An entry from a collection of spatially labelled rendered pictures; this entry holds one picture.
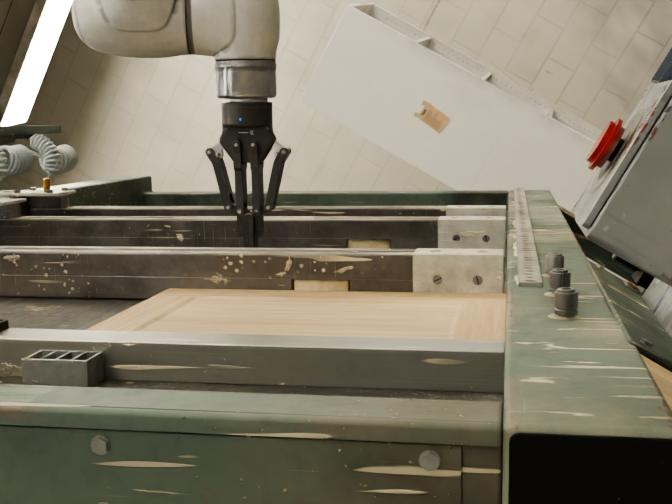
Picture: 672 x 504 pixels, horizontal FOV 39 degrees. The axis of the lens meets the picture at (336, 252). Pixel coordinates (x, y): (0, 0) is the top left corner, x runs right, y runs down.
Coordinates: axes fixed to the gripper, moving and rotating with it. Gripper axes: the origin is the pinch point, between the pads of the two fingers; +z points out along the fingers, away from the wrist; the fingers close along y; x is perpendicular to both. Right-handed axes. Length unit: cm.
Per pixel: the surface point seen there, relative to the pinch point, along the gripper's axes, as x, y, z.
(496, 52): -509, -29, -53
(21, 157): -50, 64, -10
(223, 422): 75, -18, 3
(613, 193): 74, -45, -13
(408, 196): -137, -10, 7
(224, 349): 50, -11, 4
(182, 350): 50, -6, 5
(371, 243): -39.7, -12.7, 6.6
